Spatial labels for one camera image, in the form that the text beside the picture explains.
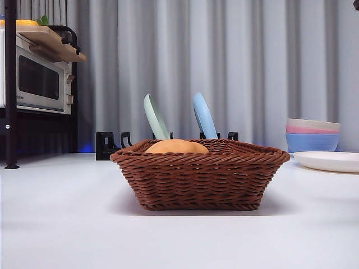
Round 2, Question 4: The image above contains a brown potato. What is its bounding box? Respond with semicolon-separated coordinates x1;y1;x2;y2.
145;138;210;154

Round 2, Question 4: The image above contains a brown woven wicker basket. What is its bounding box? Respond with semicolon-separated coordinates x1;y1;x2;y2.
109;138;291;211

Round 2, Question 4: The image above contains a pale green plate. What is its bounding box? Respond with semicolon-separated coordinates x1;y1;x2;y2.
143;94;171;140

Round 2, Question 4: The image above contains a light blue plate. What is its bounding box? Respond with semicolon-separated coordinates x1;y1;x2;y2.
192;92;219;140

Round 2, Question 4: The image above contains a black dish rack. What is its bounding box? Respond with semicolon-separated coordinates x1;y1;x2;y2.
95;131;240;161

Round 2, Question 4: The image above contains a grey pleated curtain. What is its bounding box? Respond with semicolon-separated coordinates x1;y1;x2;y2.
0;0;359;154

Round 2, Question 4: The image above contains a pink bowl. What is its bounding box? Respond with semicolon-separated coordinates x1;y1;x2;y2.
286;125;342;135

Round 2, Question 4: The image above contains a beige bowl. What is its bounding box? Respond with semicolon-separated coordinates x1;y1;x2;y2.
286;118;342;131

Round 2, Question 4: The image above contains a white plate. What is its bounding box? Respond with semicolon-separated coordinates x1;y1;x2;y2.
293;151;359;173

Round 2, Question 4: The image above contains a cream toaster oven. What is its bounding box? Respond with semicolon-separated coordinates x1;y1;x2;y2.
0;27;74;115

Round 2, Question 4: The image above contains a wooden cutting board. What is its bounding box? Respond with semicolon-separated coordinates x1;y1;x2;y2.
16;24;88;63

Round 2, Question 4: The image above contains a yellow food item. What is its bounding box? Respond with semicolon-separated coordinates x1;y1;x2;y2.
0;18;39;27

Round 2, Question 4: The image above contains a black curved metal handle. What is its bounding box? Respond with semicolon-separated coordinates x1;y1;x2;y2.
49;25;82;55

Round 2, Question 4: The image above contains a black metal shelf frame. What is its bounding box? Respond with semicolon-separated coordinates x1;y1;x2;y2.
0;0;79;170

